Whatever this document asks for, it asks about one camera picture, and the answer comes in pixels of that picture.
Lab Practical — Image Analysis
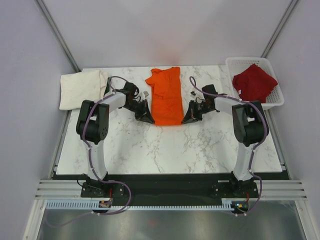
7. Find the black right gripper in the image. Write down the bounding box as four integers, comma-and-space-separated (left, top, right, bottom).
182, 100, 213, 125

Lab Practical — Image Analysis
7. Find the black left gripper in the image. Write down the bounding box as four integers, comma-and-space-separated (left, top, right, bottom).
123, 99, 155, 125

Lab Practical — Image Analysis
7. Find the orange t shirt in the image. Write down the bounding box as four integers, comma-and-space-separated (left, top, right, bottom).
145, 67, 184, 126

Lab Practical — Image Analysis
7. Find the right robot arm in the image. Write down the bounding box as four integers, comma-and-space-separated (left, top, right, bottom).
181, 84, 269, 197

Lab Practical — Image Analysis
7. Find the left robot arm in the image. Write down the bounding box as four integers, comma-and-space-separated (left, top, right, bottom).
76, 82, 155, 197

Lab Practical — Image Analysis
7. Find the dark green folded t shirt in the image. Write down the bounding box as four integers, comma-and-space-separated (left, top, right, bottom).
103, 77, 112, 96

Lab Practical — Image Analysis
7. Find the dark red t shirt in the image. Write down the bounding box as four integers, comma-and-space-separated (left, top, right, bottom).
232, 64, 278, 104

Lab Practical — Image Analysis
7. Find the cream folded t shirt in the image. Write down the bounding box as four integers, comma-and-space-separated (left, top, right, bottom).
59, 69, 108, 111

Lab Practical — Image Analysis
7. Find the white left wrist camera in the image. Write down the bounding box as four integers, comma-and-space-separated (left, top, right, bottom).
140, 91, 150, 100

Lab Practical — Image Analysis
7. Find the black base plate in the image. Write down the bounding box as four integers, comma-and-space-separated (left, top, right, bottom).
51, 171, 292, 207

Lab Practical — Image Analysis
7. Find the white slotted cable duct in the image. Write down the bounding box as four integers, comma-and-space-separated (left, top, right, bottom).
45, 199, 235, 211

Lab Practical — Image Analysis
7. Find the aluminium frame rail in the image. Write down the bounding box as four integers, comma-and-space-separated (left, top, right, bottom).
35, 180, 307, 200

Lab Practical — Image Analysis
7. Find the right aluminium corner post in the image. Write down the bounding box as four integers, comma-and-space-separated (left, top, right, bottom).
260, 0, 300, 58

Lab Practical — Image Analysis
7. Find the aluminium corner post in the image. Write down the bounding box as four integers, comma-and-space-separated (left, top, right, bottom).
34, 0, 81, 73
260, 0, 300, 58

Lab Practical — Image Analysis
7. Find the left aluminium corner post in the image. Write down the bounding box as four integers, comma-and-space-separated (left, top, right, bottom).
34, 0, 81, 73

